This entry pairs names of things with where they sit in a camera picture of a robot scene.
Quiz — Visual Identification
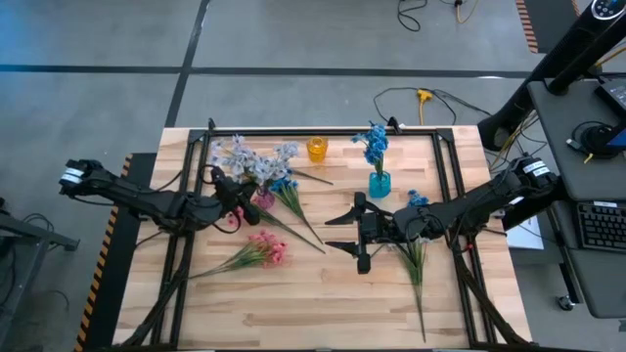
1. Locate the white artificial flower bunch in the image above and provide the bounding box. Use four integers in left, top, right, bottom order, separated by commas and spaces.
208, 133, 300, 197
390, 237, 432, 343

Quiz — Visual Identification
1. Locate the black aluminium table frame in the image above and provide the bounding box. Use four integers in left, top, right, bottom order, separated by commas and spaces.
115, 116, 535, 351

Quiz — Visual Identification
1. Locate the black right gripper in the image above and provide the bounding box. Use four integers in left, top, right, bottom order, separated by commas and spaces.
324, 192, 400, 276

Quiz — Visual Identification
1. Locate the yellow power plug cable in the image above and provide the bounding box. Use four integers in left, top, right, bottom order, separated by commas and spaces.
415, 87, 434, 126

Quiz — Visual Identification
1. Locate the blue flat device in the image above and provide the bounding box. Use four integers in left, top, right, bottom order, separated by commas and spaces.
604, 124, 626, 149

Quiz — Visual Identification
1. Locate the pink glass vase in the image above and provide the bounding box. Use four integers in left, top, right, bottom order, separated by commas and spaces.
254, 188, 277, 211

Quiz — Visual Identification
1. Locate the black keyboard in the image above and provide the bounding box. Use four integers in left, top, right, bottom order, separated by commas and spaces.
575, 200, 626, 253

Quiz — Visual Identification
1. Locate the yellow glass vase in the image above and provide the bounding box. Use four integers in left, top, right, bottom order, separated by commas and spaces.
305, 135, 329, 164

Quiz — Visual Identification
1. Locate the teal glass vase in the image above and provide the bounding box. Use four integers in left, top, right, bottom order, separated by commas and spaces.
368, 170, 392, 199

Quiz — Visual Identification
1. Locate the grey desk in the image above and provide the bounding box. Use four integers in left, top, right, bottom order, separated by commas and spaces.
526, 77, 626, 320

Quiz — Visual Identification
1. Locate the white paper sheet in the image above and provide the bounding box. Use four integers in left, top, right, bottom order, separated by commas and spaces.
505, 214, 545, 251

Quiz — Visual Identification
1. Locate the yellow wire bundle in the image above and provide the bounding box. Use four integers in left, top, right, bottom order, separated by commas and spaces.
488, 110, 539, 172

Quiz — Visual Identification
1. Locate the dark laptop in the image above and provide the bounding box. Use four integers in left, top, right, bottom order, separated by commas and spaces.
593, 77, 626, 117

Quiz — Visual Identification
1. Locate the black tower fan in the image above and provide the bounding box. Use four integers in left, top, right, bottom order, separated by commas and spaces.
476, 0, 626, 152

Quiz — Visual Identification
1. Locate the black round desk device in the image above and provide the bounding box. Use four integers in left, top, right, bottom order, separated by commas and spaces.
569, 120, 625, 158

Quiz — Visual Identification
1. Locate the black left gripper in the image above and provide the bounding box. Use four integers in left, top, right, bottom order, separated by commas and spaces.
210, 164, 264, 227

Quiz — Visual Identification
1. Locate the yellow floor cable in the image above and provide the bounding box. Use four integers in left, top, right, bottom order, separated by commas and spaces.
453, 0, 479, 24

